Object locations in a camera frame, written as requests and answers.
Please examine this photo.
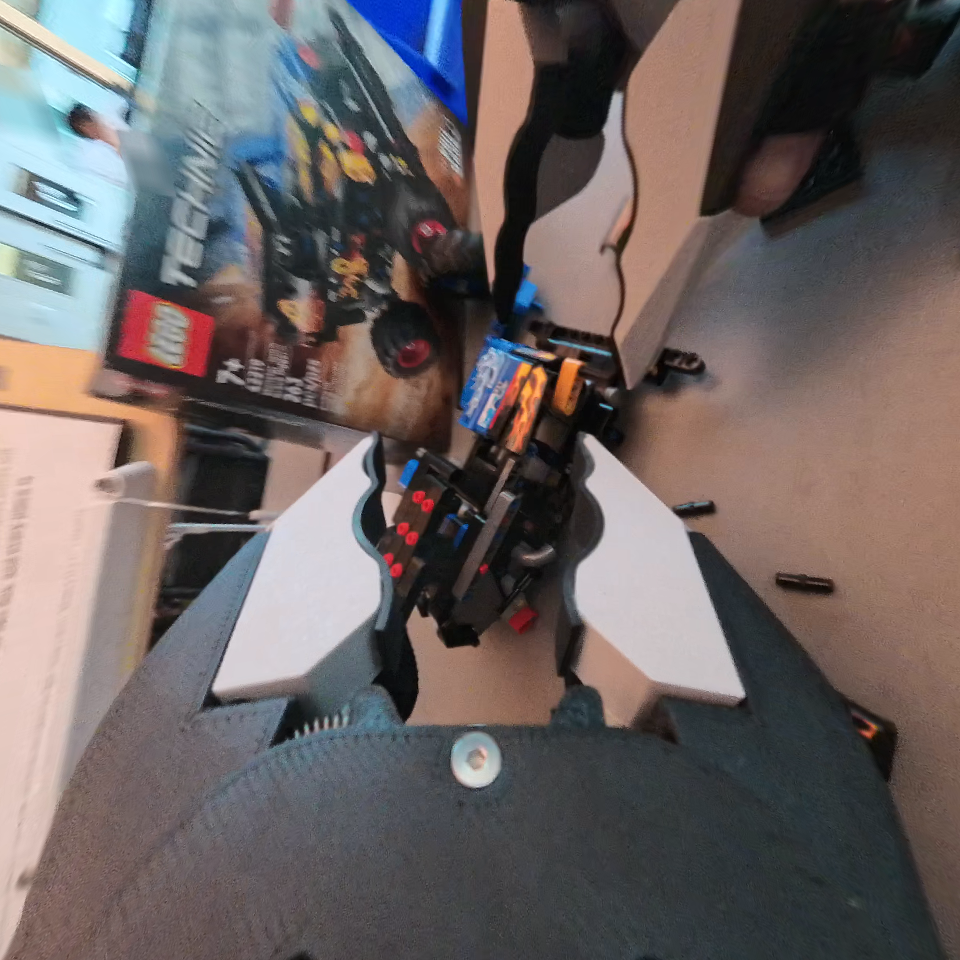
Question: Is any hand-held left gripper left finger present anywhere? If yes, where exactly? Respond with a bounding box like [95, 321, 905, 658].
[210, 435, 420, 721]

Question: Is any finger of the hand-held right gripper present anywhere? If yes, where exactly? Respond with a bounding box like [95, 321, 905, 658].
[465, 0, 556, 324]
[603, 0, 762, 390]

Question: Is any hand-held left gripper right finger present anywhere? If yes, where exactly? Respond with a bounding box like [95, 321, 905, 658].
[556, 433, 747, 727]

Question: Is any black truck body shell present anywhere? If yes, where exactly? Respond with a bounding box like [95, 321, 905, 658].
[375, 318, 706, 650]

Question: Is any black orange print side panel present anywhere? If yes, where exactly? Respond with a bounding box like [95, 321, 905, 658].
[843, 697, 897, 781]

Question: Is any person's right hand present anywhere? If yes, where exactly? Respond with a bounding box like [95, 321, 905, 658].
[735, 131, 826, 219]

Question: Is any blue plastic bin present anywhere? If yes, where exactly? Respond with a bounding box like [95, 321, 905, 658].
[345, 0, 470, 125]

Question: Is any printed instruction sheet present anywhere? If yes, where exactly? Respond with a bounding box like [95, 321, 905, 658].
[0, 408, 125, 931]

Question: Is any toy set cardboard box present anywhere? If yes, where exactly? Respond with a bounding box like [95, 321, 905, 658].
[101, 0, 481, 444]

